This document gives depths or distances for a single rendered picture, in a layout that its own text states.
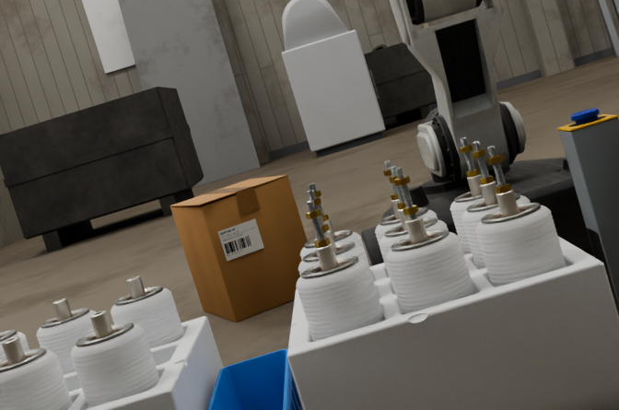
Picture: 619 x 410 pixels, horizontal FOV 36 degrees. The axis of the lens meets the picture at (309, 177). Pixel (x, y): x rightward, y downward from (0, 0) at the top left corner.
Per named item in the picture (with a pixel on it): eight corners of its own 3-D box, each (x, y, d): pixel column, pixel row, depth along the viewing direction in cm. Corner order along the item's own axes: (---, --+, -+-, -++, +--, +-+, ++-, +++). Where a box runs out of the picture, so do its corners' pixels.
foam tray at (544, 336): (327, 393, 153) (295, 288, 151) (561, 325, 151) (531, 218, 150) (330, 496, 114) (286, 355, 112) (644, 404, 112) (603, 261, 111)
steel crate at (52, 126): (59, 239, 722) (24, 134, 715) (210, 193, 726) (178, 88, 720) (27, 260, 619) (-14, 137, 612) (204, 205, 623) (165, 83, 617)
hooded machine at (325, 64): (383, 134, 805) (340, -11, 795) (391, 135, 746) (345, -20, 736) (310, 156, 804) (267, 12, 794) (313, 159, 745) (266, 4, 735)
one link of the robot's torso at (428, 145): (427, 178, 214) (411, 122, 213) (512, 152, 214) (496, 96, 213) (441, 185, 194) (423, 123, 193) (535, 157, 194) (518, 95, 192)
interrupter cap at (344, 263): (370, 260, 118) (369, 255, 118) (321, 281, 114) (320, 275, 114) (339, 261, 124) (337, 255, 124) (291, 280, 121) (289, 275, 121)
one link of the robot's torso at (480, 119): (428, 169, 208) (376, -40, 188) (515, 143, 208) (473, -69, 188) (446, 199, 194) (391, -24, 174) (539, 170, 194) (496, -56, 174)
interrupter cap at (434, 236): (381, 257, 118) (380, 251, 118) (406, 240, 124) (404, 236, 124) (437, 247, 114) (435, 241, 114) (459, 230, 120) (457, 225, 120)
